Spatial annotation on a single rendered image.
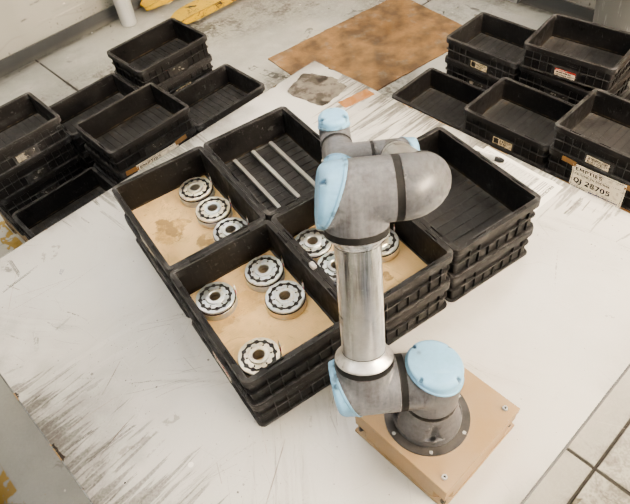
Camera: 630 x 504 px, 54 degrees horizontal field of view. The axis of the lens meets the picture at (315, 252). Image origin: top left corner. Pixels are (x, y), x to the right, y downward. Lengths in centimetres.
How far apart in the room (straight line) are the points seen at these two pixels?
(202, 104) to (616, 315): 209
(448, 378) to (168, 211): 102
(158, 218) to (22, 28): 293
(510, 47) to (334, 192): 240
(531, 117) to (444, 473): 185
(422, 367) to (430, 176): 39
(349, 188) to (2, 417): 202
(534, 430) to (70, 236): 149
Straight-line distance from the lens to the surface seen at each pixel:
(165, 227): 185
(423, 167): 103
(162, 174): 191
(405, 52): 398
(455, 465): 140
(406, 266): 163
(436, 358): 125
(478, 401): 147
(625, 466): 239
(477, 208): 179
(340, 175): 100
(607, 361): 171
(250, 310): 159
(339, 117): 147
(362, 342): 116
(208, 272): 164
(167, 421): 163
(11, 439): 268
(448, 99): 313
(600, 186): 254
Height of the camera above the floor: 209
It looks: 49 degrees down
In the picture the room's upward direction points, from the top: 8 degrees counter-clockwise
